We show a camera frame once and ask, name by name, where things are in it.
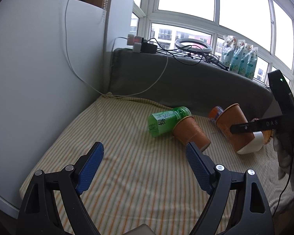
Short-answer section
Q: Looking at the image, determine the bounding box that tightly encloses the orange paper cup with gold rim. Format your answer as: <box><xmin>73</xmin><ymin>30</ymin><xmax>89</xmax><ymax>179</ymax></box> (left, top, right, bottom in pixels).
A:
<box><xmin>213</xmin><ymin>103</ymin><xmax>264</xmax><ymax>155</ymax></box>

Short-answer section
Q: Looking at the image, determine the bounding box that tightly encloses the orange paper cup lying down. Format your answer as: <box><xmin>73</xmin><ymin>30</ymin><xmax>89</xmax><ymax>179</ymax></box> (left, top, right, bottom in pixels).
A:
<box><xmin>172</xmin><ymin>116</ymin><xmax>211</xmax><ymax>152</ymax></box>

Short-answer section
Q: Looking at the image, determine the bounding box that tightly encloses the blue labelled bottle orange cap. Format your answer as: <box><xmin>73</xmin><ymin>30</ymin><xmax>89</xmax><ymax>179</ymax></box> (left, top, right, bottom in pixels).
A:
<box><xmin>208</xmin><ymin>106</ymin><xmax>224</xmax><ymax>124</ymax></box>

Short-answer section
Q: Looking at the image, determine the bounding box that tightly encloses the teal refill pouch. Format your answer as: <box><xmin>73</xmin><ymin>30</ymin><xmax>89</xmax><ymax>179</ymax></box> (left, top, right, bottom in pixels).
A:
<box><xmin>245</xmin><ymin>47</ymin><xmax>258</xmax><ymax>80</ymax></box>
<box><xmin>220</xmin><ymin>36</ymin><xmax>237</xmax><ymax>67</ymax></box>
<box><xmin>238</xmin><ymin>43</ymin><xmax>253</xmax><ymax>76</ymax></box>
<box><xmin>230</xmin><ymin>40</ymin><xmax>245</xmax><ymax>73</ymax></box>

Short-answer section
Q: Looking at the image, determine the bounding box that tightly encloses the grey back cushion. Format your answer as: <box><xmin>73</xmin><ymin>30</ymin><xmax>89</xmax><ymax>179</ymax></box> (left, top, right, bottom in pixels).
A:
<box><xmin>108</xmin><ymin>48</ymin><xmax>280</xmax><ymax>120</ymax></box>

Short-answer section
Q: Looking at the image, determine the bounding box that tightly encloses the green plastic bottle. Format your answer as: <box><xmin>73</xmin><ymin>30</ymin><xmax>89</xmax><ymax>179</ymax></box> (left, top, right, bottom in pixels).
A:
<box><xmin>147</xmin><ymin>107</ymin><xmax>192</xmax><ymax>137</ymax></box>

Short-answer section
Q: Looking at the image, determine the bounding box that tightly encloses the black power adapter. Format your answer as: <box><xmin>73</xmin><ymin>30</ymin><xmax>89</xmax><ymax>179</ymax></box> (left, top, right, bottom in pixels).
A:
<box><xmin>140</xmin><ymin>38</ymin><xmax>158</xmax><ymax>54</ymax></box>

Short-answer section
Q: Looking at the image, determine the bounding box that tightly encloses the white power strip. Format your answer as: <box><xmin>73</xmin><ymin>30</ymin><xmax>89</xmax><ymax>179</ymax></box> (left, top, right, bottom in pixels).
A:
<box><xmin>127</xmin><ymin>34</ymin><xmax>143</xmax><ymax>53</ymax></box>

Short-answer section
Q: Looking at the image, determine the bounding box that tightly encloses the white cabinet side panel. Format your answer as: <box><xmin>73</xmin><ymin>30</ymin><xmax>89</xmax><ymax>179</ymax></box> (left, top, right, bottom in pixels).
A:
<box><xmin>0</xmin><ymin>0</ymin><xmax>105</xmax><ymax>218</ymax></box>

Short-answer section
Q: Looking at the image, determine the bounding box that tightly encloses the ring light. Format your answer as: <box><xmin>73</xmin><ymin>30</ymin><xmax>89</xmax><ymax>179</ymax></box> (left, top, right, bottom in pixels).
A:
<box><xmin>175</xmin><ymin>38</ymin><xmax>212</xmax><ymax>54</ymax></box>

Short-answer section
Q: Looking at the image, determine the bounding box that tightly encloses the black cable bundle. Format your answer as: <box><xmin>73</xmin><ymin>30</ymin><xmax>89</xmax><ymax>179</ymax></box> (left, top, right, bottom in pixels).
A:
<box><xmin>149</xmin><ymin>38</ymin><xmax>230</xmax><ymax>72</ymax></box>

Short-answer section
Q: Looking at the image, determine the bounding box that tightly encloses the white charging cable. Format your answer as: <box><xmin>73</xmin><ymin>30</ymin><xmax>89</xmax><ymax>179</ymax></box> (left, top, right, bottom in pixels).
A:
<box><xmin>64</xmin><ymin>0</ymin><xmax>169</xmax><ymax>98</ymax></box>

